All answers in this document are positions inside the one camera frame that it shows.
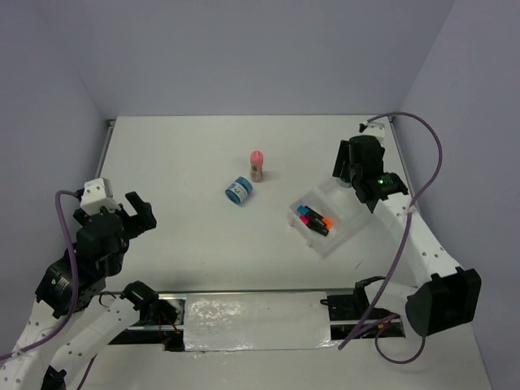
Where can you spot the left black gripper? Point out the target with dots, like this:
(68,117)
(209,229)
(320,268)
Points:
(143,220)

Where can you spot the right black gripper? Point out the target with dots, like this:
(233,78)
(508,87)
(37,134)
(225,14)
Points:
(340,168)

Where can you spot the orange cap highlighter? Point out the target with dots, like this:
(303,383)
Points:
(327,225)

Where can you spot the blue cap highlighter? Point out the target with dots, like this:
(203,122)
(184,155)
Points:
(310,214)

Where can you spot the pink cap highlighter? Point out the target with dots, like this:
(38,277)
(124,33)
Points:
(315,225)

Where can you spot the blue tape roll tub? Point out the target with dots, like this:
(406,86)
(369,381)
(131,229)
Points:
(239,190)
(343,183)

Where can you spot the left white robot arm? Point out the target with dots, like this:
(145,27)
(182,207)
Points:
(45,356)

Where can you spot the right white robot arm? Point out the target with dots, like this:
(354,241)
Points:
(446,295)

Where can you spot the translucent white compartment tray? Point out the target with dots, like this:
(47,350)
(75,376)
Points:
(350,218)

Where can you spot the pink lid small bottle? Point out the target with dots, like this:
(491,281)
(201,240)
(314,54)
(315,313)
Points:
(256,166)

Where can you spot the white foil front panel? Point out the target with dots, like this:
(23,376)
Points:
(256,321)

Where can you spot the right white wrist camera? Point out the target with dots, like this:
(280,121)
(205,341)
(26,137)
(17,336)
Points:
(375,128)

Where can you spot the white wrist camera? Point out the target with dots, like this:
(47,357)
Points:
(97,194)
(375,128)

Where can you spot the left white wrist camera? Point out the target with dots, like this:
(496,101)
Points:
(97,194)

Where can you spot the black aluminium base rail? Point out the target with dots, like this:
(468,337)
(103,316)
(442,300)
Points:
(344,310)

